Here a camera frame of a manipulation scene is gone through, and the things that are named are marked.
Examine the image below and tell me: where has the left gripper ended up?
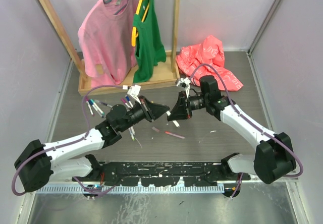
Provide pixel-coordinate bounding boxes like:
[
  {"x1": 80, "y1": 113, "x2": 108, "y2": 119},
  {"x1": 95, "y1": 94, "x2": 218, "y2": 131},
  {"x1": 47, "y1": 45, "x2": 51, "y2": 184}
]
[{"x1": 119, "y1": 95, "x2": 168, "y2": 132}]

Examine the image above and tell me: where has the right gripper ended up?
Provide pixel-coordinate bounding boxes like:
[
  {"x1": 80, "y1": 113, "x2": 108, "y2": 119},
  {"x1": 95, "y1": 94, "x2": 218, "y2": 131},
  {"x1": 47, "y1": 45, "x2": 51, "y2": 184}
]
[{"x1": 167, "y1": 91, "x2": 208, "y2": 122}]

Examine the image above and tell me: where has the grey capped white marker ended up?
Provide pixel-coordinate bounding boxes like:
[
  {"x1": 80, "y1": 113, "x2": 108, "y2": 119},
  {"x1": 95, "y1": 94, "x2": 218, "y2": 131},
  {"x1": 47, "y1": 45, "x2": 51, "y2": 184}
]
[{"x1": 166, "y1": 111, "x2": 180, "y2": 128}]

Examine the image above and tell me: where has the clear pink pen cap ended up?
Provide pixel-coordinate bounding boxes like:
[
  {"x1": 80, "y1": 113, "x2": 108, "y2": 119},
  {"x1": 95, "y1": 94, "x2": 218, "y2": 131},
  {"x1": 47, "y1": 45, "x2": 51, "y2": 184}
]
[{"x1": 152, "y1": 127, "x2": 160, "y2": 133}]

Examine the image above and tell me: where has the pink pen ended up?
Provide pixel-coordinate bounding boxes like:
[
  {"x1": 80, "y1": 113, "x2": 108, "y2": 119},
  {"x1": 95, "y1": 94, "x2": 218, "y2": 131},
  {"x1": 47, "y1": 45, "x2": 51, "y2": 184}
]
[{"x1": 165, "y1": 131, "x2": 185, "y2": 139}]

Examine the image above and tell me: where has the green capped marker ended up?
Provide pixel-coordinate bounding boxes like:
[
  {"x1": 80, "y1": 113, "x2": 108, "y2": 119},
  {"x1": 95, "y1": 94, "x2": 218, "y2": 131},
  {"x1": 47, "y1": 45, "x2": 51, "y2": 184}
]
[{"x1": 129, "y1": 128, "x2": 135, "y2": 141}]

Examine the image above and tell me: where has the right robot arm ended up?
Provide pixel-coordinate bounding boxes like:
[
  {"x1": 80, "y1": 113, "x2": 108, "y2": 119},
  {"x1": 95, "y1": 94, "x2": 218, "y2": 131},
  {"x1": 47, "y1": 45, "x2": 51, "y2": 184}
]
[{"x1": 168, "y1": 75, "x2": 296, "y2": 184}]

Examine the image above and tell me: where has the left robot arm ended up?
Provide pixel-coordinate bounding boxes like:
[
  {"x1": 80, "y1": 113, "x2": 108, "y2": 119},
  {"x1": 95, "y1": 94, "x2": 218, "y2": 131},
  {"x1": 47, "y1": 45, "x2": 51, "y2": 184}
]
[{"x1": 14, "y1": 96, "x2": 170, "y2": 193}]

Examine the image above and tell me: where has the dark purple pen at left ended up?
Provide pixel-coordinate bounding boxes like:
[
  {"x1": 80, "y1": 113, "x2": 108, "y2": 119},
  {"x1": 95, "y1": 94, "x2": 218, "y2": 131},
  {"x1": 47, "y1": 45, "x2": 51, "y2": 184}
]
[{"x1": 94, "y1": 99, "x2": 113, "y2": 108}]

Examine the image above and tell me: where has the wooden clothes rack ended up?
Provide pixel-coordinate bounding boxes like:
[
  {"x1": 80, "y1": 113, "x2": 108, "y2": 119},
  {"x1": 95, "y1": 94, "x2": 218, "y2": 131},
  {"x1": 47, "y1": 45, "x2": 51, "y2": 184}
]
[{"x1": 38, "y1": 0, "x2": 180, "y2": 95}]

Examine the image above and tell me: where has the green tank top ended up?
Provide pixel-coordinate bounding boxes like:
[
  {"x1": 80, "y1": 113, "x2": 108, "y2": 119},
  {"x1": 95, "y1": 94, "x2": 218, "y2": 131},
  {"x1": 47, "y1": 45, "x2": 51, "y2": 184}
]
[{"x1": 133, "y1": 0, "x2": 166, "y2": 83}]

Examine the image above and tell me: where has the coral printed cloth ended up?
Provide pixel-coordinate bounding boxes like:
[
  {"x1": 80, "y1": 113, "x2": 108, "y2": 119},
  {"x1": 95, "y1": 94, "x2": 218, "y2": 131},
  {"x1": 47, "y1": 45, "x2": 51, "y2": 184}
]
[{"x1": 176, "y1": 35, "x2": 243, "y2": 91}]

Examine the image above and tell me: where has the yellow hanger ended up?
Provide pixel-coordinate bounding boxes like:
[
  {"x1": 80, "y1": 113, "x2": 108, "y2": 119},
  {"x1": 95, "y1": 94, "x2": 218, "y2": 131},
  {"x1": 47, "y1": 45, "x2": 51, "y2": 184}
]
[{"x1": 131, "y1": 0, "x2": 150, "y2": 47}]

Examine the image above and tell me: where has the pink t-shirt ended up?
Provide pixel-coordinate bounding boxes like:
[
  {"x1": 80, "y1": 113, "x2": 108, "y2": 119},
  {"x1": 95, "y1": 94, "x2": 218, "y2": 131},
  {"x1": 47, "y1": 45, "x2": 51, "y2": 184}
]
[{"x1": 78, "y1": 0, "x2": 138, "y2": 87}]

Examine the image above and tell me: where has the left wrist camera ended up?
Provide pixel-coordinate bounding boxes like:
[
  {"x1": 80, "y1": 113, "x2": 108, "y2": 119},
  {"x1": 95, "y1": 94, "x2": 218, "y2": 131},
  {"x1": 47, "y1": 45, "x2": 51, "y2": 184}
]
[{"x1": 127, "y1": 84, "x2": 141, "y2": 104}]

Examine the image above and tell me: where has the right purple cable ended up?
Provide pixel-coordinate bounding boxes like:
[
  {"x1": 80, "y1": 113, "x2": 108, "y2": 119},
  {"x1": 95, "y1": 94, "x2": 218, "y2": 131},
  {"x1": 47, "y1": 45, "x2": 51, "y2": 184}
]
[{"x1": 189, "y1": 64, "x2": 303, "y2": 197}]

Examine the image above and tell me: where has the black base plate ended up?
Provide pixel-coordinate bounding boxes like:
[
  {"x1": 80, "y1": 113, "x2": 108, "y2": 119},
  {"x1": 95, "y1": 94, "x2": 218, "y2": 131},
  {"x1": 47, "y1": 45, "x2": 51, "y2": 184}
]
[{"x1": 78, "y1": 162, "x2": 240, "y2": 187}]

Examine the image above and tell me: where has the slotted cable duct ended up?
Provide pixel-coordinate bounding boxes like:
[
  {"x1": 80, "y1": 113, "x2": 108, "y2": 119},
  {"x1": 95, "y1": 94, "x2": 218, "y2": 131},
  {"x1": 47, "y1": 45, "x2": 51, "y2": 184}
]
[{"x1": 36, "y1": 183, "x2": 225, "y2": 194}]

